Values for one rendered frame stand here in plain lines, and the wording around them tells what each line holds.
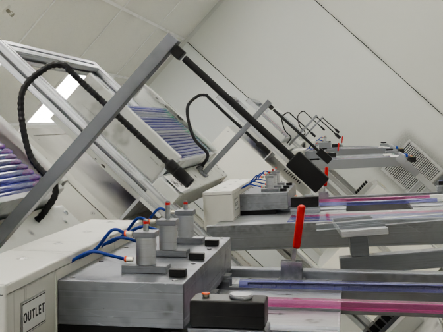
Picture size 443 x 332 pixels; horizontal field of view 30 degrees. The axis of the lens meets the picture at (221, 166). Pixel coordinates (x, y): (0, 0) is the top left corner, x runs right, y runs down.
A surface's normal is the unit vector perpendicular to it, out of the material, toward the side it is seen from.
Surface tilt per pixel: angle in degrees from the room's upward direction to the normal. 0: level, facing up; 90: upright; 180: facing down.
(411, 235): 90
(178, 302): 90
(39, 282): 137
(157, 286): 90
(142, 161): 90
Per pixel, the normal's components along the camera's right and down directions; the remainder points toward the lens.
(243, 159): -0.15, 0.05
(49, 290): 0.99, 0.00
